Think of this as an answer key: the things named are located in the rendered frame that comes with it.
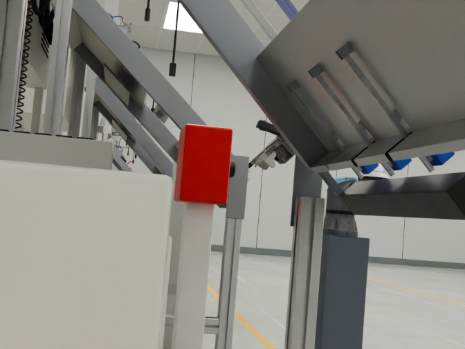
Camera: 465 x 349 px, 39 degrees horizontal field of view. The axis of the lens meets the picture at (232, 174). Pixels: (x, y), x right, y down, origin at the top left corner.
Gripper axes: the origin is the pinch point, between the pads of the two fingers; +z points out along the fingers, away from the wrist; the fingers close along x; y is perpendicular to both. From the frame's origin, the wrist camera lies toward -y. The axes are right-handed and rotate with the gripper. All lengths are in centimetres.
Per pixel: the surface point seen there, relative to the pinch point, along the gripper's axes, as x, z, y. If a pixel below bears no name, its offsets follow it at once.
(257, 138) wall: 771, -182, 47
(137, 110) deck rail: 30, 13, -41
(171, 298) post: 57, 51, 24
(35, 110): 28, 40, -65
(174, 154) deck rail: 30.0, 13.3, -19.7
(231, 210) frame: -42.4, 20.1, 1.6
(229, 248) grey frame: -42, 27, 9
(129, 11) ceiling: 596, -128, -189
